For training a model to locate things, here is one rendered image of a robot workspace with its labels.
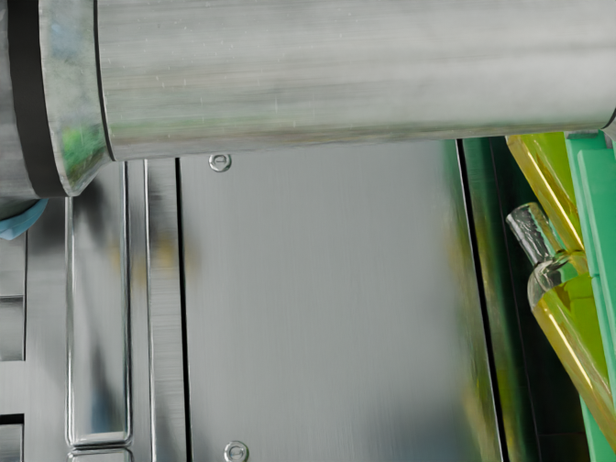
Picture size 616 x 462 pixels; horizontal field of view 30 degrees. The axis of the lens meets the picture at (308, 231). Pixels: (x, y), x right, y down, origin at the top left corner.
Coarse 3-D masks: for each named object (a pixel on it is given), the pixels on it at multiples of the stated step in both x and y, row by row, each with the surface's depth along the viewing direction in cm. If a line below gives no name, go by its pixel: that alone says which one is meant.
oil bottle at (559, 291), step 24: (552, 264) 92; (576, 264) 92; (528, 288) 95; (552, 288) 91; (576, 288) 91; (552, 312) 92; (576, 312) 90; (552, 336) 93; (576, 336) 90; (600, 336) 90; (576, 360) 91; (600, 360) 89; (576, 384) 93; (600, 384) 88; (600, 408) 90
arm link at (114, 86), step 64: (0, 0) 49; (64, 0) 50; (128, 0) 51; (192, 0) 51; (256, 0) 51; (320, 0) 51; (384, 0) 51; (448, 0) 51; (512, 0) 51; (576, 0) 51; (0, 64) 48; (64, 64) 49; (128, 64) 50; (192, 64) 50; (256, 64) 50; (320, 64) 51; (384, 64) 51; (448, 64) 51; (512, 64) 51; (576, 64) 52; (0, 128) 49; (64, 128) 49; (128, 128) 51; (192, 128) 52; (256, 128) 52; (320, 128) 52; (384, 128) 53; (448, 128) 53; (512, 128) 54; (576, 128) 55; (0, 192) 52; (64, 192) 53
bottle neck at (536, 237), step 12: (528, 204) 95; (516, 216) 95; (528, 216) 95; (540, 216) 95; (516, 228) 95; (528, 228) 95; (540, 228) 94; (552, 228) 95; (528, 240) 95; (540, 240) 94; (552, 240) 94; (528, 252) 95; (540, 252) 94; (552, 252) 94
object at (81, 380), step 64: (128, 192) 111; (512, 192) 115; (0, 256) 109; (64, 256) 108; (128, 256) 107; (512, 256) 113; (0, 320) 107; (64, 320) 105; (128, 320) 104; (0, 384) 103; (64, 384) 103; (128, 384) 102; (0, 448) 102; (64, 448) 101; (128, 448) 101; (576, 448) 104
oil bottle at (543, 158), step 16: (512, 144) 100; (528, 144) 98; (544, 144) 96; (560, 144) 96; (528, 160) 99; (544, 160) 96; (560, 160) 96; (528, 176) 100; (544, 176) 97; (560, 176) 95; (544, 192) 98; (560, 192) 95; (544, 208) 99; (560, 208) 96; (576, 208) 94; (560, 224) 98; (576, 224) 95; (576, 240) 96
